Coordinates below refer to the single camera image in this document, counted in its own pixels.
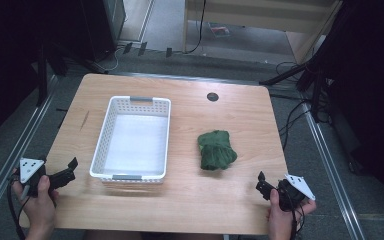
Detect light wooden shelf unit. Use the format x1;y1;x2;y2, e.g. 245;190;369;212
182;0;344;65

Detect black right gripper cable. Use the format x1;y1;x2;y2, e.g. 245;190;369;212
281;186;307;240

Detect dark cabinet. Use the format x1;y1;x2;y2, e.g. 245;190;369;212
79;0;128;64

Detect person's left hand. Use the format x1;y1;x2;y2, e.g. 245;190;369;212
11;168;60;236

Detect black floor cables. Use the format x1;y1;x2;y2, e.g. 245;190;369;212
274;60;318;152

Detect metal floor rail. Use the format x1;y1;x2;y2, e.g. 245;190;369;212
0;75;60;233
303;102;368;240

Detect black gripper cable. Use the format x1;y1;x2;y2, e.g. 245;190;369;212
281;186;307;240
6;178;31;240

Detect green cloth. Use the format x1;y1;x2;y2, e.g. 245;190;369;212
197;129;239;172

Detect black hanging cable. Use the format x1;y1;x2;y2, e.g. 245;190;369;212
182;0;208;55

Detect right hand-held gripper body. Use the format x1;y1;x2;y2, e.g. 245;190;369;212
255;173;317;212

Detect red flat packet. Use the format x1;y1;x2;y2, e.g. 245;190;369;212
209;22;232;38

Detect person's right hand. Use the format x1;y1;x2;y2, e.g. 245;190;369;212
267;188;318;238

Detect white perforated plastic basket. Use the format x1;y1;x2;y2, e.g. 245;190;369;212
89;95;173;185

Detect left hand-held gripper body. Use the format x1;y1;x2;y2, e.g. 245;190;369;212
18;157;77;198

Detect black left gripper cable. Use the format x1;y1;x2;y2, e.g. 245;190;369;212
6;178;31;240

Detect white floor cable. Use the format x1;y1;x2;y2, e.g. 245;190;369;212
101;46;123;73

